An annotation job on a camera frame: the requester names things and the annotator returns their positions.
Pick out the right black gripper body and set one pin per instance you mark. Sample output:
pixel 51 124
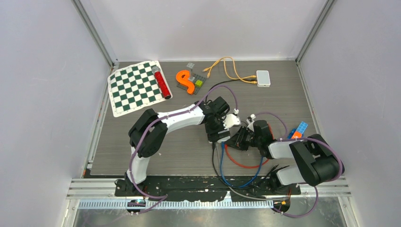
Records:
pixel 255 140

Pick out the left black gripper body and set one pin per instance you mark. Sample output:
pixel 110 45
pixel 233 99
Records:
pixel 216 127

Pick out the white network switch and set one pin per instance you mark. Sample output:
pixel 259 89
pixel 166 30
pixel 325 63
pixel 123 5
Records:
pixel 222 136
pixel 263 78

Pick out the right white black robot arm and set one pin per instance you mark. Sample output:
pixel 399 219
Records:
pixel 315 161

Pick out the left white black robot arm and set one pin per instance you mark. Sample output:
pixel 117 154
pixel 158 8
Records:
pixel 148 133

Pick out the blue orange lego bricks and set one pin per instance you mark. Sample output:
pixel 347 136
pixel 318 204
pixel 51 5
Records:
pixel 298 132

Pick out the yellow-green lego brick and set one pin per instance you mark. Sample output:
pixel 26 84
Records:
pixel 198 83

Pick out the grey lego tower piece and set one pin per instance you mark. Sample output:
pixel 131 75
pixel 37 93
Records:
pixel 190 65

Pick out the orange S-shaped toy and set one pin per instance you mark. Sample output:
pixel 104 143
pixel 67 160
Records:
pixel 182 78

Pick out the red toy microphone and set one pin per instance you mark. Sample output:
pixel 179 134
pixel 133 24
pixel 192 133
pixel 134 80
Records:
pixel 161 82

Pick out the green white chessboard mat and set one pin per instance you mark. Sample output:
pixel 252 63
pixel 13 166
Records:
pixel 134 87

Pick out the black mounting base plate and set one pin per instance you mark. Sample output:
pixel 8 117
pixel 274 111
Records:
pixel 207 188

